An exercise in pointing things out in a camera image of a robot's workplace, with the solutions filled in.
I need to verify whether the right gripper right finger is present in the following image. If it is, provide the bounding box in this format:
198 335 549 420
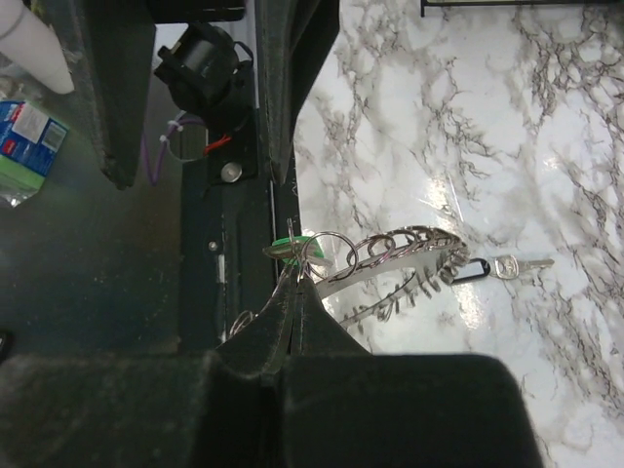
272 282 542 467

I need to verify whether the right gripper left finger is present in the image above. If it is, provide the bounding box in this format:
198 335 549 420
0 277 298 468

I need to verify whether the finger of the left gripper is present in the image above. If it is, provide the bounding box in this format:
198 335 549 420
62 1 155 190
254 0 340 184

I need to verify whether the round metal keyring disc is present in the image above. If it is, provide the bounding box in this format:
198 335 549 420
299 226 469 344

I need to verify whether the key with green tag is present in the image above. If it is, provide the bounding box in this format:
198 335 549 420
262 218 333 268

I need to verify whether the white cylindrical bottle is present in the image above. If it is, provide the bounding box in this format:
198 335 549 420
1 0 75 95

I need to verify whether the blue and green sponge pack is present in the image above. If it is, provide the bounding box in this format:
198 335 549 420
1 100 69 208

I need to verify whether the key with black tag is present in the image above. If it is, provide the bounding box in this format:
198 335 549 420
450 254 555 286

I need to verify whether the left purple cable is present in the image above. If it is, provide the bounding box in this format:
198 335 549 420
140 110 206 186

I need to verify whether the black wire rack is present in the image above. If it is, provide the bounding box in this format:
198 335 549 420
419 0 623 18

